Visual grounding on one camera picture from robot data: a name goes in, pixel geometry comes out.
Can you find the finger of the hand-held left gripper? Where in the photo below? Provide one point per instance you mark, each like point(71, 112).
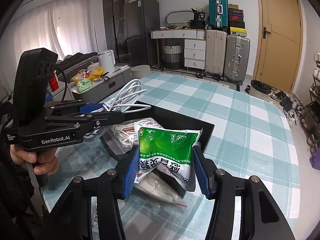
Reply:
point(92, 108)
point(107, 118)

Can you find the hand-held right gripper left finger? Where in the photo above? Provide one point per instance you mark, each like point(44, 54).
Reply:
point(131, 173)

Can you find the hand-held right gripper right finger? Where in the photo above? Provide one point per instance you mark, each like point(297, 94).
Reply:
point(203, 173)

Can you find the white gloves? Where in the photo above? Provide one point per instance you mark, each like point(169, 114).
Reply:
point(155, 188)

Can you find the green white medicine packet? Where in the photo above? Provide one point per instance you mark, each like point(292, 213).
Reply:
point(165, 142)

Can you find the black cardboard box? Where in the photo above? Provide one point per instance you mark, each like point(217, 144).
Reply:
point(175, 120)

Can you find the person's left forearm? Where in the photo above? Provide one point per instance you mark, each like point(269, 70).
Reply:
point(15, 182)

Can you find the person's left hand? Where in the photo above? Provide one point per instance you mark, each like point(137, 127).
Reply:
point(46, 163)

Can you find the green box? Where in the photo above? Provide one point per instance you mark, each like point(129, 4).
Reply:
point(83, 85)

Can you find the red can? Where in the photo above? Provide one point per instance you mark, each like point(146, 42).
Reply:
point(53, 81)

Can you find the grey low cabinet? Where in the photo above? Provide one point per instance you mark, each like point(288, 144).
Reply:
point(110, 87)

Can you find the yellow snack bag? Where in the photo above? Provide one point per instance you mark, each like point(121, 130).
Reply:
point(96, 72)

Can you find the white small appliance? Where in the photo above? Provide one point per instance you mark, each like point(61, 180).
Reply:
point(106, 61)

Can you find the black long bag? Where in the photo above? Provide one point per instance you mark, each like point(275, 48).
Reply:
point(77, 61)

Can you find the teal checked tablecloth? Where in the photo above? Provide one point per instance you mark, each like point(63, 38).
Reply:
point(237, 130)

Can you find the grey round stool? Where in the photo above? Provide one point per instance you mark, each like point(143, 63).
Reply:
point(140, 72)

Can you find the white curtain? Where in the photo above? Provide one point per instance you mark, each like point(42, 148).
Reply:
point(57, 30)

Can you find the woven laundry basket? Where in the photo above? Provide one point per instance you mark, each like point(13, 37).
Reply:
point(172, 56)

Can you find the grey fridge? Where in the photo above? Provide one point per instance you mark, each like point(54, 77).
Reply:
point(141, 30)

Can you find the dark wardrobe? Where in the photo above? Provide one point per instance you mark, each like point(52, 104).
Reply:
point(113, 17)

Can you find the black trash bin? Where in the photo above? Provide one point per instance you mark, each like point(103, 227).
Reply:
point(261, 90)

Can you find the pile of shoes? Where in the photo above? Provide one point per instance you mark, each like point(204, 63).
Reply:
point(287, 105)

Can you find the white desk with drawers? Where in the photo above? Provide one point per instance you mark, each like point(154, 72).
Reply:
point(193, 47)

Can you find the purple paper bag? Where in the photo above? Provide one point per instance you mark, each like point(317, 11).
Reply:
point(315, 160)

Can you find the silver suitcase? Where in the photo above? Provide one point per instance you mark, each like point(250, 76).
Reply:
point(237, 57)

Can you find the beige suitcase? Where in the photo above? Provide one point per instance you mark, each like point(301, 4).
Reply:
point(215, 52)

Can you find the oval mirror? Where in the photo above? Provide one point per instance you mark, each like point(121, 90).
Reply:
point(178, 17)

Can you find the wooden shoe rack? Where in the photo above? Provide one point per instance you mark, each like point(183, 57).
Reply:
point(312, 105)

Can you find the black paper bag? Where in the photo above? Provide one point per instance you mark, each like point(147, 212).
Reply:
point(198, 15)

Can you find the tan wooden door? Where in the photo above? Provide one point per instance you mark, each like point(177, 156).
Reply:
point(280, 42)

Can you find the teal suitcase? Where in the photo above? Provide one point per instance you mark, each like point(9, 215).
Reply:
point(218, 10)

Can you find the black shoe box red logo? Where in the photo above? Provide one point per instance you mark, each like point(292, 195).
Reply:
point(236, 18)

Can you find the brown shoe box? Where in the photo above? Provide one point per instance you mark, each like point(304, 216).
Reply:
point(233, 6)

